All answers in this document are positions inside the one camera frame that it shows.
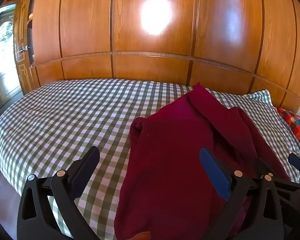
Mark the dark red garment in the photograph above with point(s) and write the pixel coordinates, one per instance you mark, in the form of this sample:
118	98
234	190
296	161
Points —
170	142

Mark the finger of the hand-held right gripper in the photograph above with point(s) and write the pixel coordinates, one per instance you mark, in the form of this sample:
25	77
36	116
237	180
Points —
262	166
298	163

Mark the multicoloured plaid pillow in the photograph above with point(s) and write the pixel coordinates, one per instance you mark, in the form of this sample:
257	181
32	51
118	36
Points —
297	127

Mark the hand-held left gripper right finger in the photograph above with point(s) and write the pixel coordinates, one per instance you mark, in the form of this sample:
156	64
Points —
215	172

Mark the wooden panelled wardrobe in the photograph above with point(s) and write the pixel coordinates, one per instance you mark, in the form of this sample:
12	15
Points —
85	17

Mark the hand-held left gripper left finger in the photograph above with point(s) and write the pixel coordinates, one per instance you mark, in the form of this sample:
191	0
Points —
85	170

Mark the glass panelled door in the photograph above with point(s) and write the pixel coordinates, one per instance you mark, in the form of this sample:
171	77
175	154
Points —
3	62

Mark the carved wooden door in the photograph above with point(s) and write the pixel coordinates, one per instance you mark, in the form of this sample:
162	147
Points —
23	75

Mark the bed with green checkered sheet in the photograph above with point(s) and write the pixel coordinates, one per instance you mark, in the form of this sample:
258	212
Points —
65	110

